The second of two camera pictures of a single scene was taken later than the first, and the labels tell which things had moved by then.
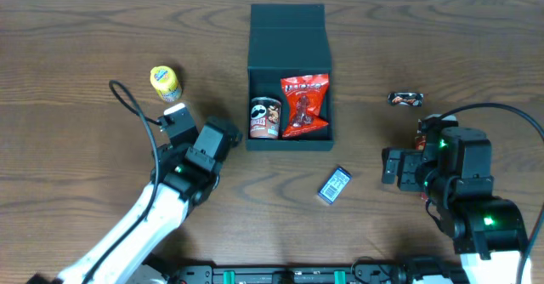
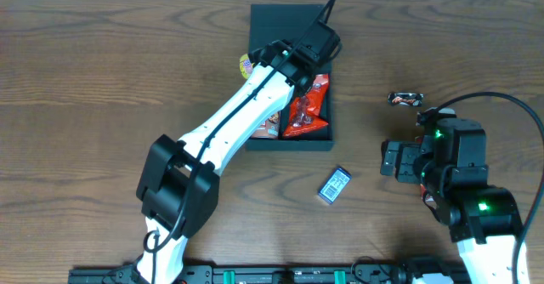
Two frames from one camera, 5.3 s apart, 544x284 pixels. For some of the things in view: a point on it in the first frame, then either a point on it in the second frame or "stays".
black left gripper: x=229 y=132 -> x=328 y=5
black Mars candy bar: x=405 y=99 stays
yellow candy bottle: x=165 y=82 -> x=246 y=65
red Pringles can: x=264 y=117 stays
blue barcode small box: x=333 y=187 stays
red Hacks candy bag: x=305 y=95 stays
